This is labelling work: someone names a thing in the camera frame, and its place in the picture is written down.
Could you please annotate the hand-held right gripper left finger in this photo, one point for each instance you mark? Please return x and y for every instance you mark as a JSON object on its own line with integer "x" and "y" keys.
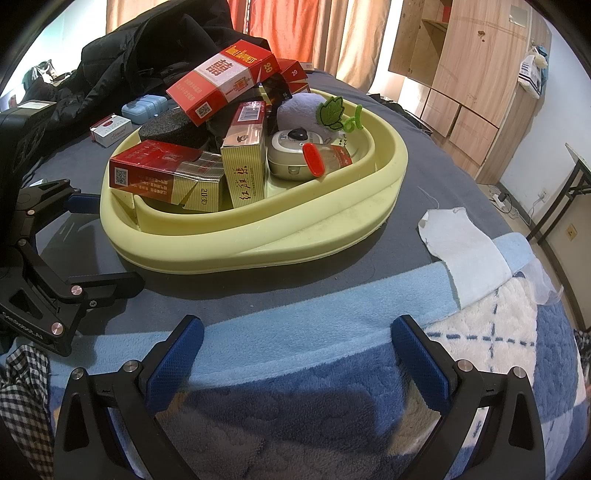
{"x": 178, "y": 364}

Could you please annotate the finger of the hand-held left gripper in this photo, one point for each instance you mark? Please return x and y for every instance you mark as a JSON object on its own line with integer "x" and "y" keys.
{"x": 85, "y": 204}
{"x": 111, "y": 286}

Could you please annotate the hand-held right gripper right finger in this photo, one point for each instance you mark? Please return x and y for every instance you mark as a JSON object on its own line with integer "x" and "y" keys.
{"x": 420, "y": 362}

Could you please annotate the pale yellow plastic basin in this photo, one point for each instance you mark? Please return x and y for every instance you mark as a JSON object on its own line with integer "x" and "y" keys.
{"x": 277, "y": 240}

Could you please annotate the red white cigarette box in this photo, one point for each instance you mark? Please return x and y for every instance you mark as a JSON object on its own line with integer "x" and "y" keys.
{"x": 217, "y": 83}

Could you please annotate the clear tube red cap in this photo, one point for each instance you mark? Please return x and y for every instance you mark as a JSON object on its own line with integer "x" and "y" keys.
{"x": 313, "y": 159}

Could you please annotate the purple plush toy green leaf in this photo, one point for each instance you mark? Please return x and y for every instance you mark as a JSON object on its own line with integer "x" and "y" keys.
{"x": 300, "y": 110}

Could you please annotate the green plastic clip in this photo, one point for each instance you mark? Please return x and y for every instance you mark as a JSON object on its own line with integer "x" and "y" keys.
{"x": 352, "y": 123}

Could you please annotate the red gold cigarette carton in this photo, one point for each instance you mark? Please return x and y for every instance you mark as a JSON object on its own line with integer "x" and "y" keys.
{"x": 152, "y": 175}

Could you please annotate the white red cigarette pack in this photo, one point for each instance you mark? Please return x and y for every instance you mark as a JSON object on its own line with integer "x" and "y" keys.
{"x": 108, "y": 131}

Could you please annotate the black bag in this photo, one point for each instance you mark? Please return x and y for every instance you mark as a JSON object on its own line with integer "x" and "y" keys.
{"x": 41, "y": 71}

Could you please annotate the small blue plastic box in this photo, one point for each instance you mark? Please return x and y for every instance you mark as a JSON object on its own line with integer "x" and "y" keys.
{"x": 143, "y": 110}

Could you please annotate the black round sponge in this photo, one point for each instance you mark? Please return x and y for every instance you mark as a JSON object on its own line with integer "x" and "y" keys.
{"x": 171, "y": 129}

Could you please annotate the blue white plush blanket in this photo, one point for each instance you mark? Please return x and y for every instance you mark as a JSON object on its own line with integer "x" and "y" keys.
{"x": 300, "y": 323}

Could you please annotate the black white plaid cloth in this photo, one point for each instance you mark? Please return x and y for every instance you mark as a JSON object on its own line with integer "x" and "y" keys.
{"x": 23, "y": 383}

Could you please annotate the clear plastic film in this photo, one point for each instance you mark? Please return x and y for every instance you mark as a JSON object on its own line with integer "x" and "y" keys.
{"x": 542, "y": 281}

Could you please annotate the black jacket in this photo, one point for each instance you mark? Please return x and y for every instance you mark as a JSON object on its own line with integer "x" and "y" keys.
{"x": 138, "y": 50}

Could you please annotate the gold cigarette box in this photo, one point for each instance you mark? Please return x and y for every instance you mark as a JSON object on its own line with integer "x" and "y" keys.
{"x": 242, "y": 170}

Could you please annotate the grey bed sheet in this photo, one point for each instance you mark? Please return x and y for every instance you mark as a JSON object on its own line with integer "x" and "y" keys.
{"x": 415, "y": 184}

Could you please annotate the white power strip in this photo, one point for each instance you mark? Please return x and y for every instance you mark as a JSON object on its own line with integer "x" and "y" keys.
{"x": 501, "y": 196}

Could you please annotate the white round case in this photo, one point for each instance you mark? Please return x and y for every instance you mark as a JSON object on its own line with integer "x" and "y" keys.
{"x": 284, "y": 157}

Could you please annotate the black packet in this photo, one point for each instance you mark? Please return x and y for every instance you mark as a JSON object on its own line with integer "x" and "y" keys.
{"x": 277, "y": 90}

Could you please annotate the small red cigarette box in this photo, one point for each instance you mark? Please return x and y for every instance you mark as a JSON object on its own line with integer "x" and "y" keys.
{"x": 293, "y": 76}

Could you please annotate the orange beige curtain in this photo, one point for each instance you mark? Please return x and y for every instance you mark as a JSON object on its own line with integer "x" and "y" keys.
{"x": 323, "y": 27}

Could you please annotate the wooden wardrobe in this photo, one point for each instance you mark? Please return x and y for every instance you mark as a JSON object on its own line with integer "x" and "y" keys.
{"x": 485, "y": 69}

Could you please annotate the white printed plastic bag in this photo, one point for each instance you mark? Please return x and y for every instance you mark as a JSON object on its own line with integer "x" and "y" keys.
{"x": 531, "y": 74}

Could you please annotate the yellow wall socket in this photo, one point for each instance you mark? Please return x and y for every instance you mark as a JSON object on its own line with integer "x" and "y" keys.
{"x": 571, "y": 232}

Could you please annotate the black frame folding table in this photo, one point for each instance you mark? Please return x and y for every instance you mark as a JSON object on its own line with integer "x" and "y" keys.
{"x": 579, "y": 159}

